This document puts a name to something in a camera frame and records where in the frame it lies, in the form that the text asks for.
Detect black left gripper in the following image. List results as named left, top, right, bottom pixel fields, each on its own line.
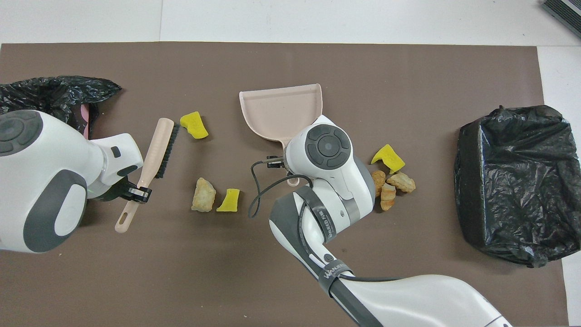
left=91, top=179, right=153, bottom=203

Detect beige brush black bristles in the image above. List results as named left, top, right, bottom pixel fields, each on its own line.
left=114, top=118, right=181, bottom=233

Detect pale beige stone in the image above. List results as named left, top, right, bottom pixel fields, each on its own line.
left=191, top=178, right=217, bottom=213

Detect yellow sponge piece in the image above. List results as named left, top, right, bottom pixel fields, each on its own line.
left=180, top=111, right=209, bottom=139
left=216, top=188, right=241, bottom=213
left=371, top=144, right=406, bottom=174

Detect beige plastic dustpan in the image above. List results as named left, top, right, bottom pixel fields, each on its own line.
left=239, top=84, right=323, bottom=187

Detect round brown bread piece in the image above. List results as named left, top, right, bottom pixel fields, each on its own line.
left=371, top=170, right=387, bottom=197

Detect striped bread roll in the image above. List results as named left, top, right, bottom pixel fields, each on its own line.
left=380, top=183, right=397, bottom=211

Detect pale bread chunk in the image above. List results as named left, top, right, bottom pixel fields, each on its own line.
left=386, top=172, right=416, bottom=193

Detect pink plastic bin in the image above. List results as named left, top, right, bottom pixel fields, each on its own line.
left=78, top=104, right=99, bottom=139

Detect crumpled black trash bag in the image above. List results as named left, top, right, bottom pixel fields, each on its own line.
left=0, top=76, right=122, bottom=141

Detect black bag lined bin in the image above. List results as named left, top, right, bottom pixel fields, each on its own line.
left=454, top=105, right=581, bottom=268

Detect brown table mat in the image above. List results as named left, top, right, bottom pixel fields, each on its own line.
left=0, top=42, right=570, bottom=327

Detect dark grey ribbed object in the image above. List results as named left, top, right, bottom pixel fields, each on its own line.
left=542, top=0, right=581, bottom=39

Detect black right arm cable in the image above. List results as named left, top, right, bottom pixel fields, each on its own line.
left=248, top=157, right=314, bottom=219

